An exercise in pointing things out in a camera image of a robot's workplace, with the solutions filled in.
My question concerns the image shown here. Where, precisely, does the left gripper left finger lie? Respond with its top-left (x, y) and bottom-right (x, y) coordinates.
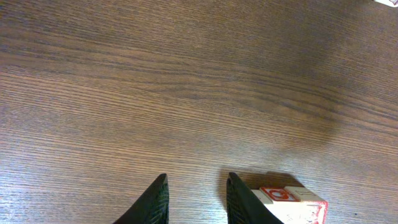
top-left (114, 174), bottom-right (169, 224)

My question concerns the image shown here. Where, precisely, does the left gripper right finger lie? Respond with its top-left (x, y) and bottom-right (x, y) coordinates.
top-left (226, 172), bottom-right (283, 224)

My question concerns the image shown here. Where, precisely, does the red Q wooden block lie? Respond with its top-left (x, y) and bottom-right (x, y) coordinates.
top-left (284, 186), bottom-right (328, 224)

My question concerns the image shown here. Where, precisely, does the red-striped centre wooden block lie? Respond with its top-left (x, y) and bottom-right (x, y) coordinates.
top-left (373, 0), bottom-right (398, 7)

